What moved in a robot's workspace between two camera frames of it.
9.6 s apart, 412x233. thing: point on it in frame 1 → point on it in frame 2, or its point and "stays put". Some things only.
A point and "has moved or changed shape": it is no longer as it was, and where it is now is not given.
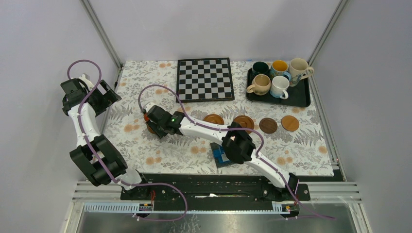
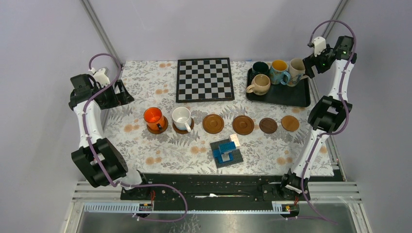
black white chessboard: [204, 79] stays put
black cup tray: [299, 96] stays put
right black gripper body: [158, 129] → [319, 62]
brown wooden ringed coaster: [214, 119] stays put
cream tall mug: [299, 69] stays put
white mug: [279, 85] has moved or changed shape
